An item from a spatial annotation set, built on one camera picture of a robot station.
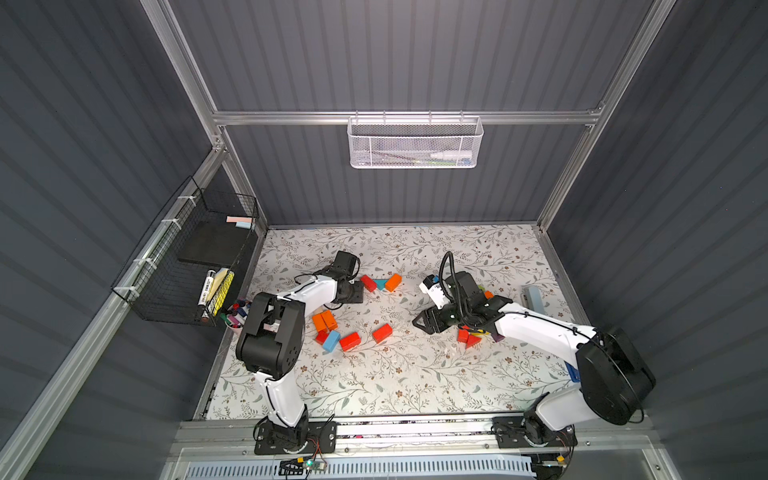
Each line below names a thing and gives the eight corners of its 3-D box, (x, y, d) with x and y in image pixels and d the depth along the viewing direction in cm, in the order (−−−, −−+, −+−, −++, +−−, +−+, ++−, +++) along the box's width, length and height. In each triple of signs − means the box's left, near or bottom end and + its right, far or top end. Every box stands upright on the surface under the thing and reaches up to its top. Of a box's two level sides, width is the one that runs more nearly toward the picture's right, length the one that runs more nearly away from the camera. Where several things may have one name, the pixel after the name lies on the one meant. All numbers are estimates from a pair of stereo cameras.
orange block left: (317, 334, 93) (315, 331, 91) (313, 318, 97) (312, 314, 95) (338, 328, 95) (337, 324, 93) (334, 312, 98) (332, 308, 96)
